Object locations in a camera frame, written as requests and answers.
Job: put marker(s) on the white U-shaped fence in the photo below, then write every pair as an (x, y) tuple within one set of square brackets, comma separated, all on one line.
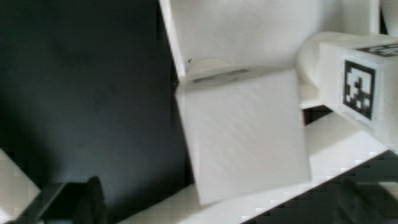
[(343, 148)]

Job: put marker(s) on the white chair seat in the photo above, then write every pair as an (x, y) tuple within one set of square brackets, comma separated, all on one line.
[(250, 31)]

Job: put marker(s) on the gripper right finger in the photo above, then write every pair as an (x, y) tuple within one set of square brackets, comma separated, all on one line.
[(366, 204)]

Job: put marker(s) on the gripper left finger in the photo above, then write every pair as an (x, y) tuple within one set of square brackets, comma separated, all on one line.
[(67, 204)]

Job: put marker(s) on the white chair leg block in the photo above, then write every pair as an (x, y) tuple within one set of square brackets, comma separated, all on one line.
[(243, 130), (346, 64)]

